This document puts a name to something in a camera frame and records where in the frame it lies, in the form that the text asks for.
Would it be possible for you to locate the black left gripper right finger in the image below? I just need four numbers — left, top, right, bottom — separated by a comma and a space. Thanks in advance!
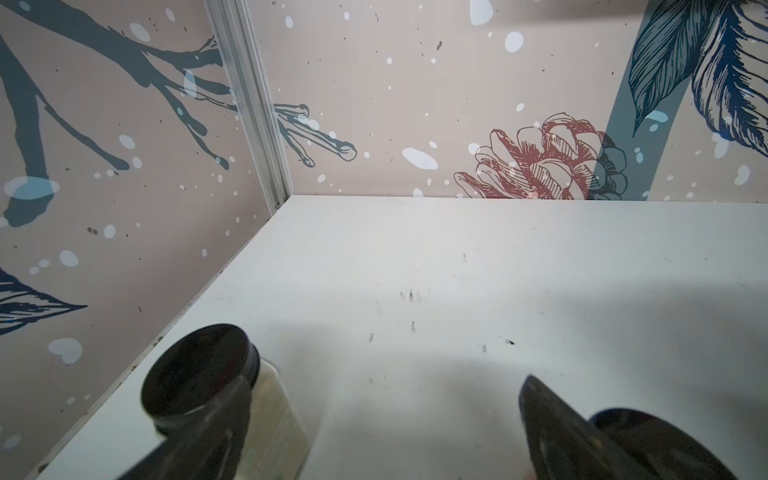
518, 375, 654, 480

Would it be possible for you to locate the black-lid pale spice jar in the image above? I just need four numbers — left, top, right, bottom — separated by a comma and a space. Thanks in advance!
141, 324, 310, 479

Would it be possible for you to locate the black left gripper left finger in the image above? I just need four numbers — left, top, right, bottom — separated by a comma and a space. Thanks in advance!
121, 377, 251, 480

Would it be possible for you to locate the black-lid brown spice jar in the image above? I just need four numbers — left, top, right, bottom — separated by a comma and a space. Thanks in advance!
590, 408, 736, 480

